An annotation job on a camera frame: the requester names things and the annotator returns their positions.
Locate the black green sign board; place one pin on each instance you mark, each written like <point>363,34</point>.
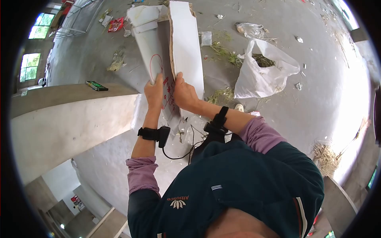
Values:
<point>96,86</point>

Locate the person's right hand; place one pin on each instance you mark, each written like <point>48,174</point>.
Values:
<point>185,95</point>

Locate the crumpled clear plastic bag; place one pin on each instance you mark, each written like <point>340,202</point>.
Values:
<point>251,29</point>

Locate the red snack packet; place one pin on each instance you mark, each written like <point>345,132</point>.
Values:
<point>116,24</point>

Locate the metal frame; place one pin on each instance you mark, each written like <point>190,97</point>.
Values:
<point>74,20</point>

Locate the person's right thumb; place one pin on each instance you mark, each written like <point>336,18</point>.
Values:
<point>179,79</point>

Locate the clump of dry grass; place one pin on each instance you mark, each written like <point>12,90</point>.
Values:
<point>117,63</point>

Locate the white cardboard carton red print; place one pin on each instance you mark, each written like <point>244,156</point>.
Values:
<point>186,44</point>

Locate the person's left thumb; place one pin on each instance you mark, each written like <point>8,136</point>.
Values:
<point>159,80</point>

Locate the person's left fingers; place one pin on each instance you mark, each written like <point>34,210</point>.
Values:
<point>147,87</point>

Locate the clear plastic scraps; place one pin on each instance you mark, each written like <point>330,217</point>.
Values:
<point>193,128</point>

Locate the pile of dry straw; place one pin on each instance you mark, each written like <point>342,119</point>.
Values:
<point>326,159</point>

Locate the white plastic bag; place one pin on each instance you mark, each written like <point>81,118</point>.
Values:
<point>262,80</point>

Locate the person's body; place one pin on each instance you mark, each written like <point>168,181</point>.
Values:
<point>238,184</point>

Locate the small clear plastic packet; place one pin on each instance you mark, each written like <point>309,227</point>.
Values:
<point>206,38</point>

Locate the window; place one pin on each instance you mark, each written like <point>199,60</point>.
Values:
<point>29,67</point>
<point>41,26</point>

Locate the person's left hand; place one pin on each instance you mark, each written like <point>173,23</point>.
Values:
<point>154,93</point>

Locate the straw broom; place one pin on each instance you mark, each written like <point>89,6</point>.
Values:
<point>361,128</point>

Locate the clump of green grass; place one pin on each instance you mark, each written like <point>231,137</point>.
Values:
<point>221,94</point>

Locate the black wrist band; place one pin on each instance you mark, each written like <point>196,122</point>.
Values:
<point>148,134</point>
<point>219,120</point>

